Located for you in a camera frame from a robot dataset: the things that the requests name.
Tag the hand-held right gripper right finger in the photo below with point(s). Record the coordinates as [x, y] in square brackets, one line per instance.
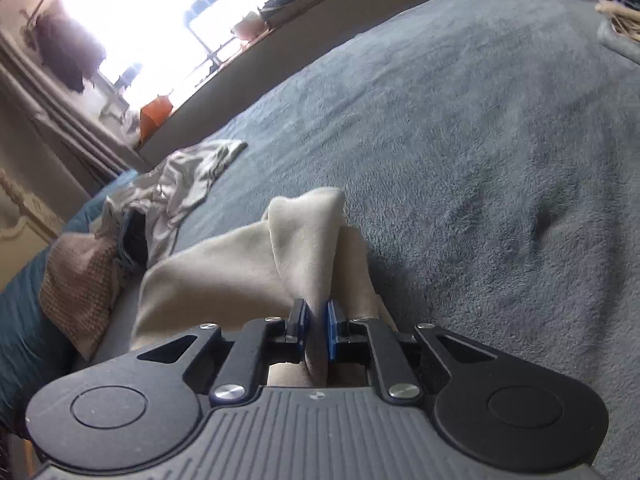
[330, 334]

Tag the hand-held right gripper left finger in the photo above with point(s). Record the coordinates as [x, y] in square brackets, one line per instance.
[305, 331]

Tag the beige zip jacket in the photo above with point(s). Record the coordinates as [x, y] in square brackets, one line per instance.
[300, 240]

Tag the white sweatshirt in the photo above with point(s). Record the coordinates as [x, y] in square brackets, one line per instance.
[190, 180]

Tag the black garment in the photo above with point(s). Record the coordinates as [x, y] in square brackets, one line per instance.
[136, 237]

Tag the pink houndstooth garment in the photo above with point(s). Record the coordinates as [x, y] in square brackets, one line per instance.
[75, 285]

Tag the grey-blue bed blanket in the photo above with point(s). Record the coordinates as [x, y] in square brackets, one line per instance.
[475, 135]

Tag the orange bag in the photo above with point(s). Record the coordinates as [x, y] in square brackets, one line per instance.
[156, 112]

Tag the teal pillow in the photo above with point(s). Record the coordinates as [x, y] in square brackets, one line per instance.
[25, 335]

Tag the cream carved headboard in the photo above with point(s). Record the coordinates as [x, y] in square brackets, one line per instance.
[25, 210]

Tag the pink and white pot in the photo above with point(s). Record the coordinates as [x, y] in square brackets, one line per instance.
[250, 25]

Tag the window security grille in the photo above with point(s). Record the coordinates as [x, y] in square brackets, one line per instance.
[200, 30]

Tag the grey curtain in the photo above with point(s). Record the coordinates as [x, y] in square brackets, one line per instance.
[60, 120]

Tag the cardboard box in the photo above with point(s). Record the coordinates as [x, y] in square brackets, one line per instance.
[305, 5]

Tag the hanging dark clothing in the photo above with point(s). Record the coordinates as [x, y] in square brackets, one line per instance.
[70, 50]

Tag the cream knit garment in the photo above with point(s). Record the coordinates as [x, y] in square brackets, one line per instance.
[622, 20]

